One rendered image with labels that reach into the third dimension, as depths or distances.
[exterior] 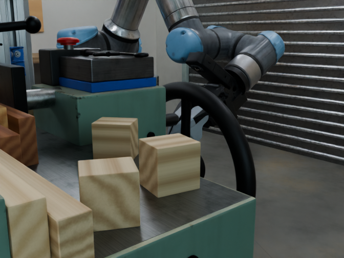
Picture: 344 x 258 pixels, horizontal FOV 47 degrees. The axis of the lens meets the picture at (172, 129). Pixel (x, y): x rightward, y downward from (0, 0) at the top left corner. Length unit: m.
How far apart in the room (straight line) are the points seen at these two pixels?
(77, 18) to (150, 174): 3.96
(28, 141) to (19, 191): 0.20
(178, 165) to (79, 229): 0.13
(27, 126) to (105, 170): 0.16
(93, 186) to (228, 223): 0.11
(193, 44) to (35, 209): 0.66
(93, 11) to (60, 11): 0.37
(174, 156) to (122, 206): 0.07
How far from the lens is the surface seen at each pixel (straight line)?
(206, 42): 0.87
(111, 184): 0.27
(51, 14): 4.13
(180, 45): 0.84
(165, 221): 0.29
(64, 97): 0.49
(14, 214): 0.21
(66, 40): 0.56
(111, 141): 0.41
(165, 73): 4.72
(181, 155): 0.32
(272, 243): 2.13
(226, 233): 0.32
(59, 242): 0.21
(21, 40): 1.30
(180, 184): 0.33
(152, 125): 0.53
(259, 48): 0.90
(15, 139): 0.37
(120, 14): 1.19
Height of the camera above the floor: 1.03
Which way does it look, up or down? 14 degrees down
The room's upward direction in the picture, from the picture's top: straight up
